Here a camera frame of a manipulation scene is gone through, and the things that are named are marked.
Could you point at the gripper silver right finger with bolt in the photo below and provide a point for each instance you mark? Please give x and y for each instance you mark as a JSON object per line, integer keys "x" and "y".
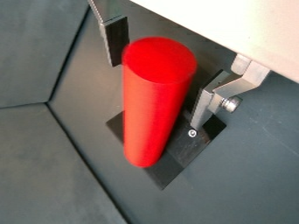
{"x": 219, "y": 94}

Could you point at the red cylinder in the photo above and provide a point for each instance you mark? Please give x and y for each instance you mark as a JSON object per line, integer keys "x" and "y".
{"x": 157, "y": 70}

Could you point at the black curved cradle stand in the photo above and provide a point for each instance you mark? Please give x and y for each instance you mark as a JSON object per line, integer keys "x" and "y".
{"x": 184, "y": 145}

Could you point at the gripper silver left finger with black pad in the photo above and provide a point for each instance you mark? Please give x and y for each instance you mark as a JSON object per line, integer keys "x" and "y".
{"x": 113, "y": 28}

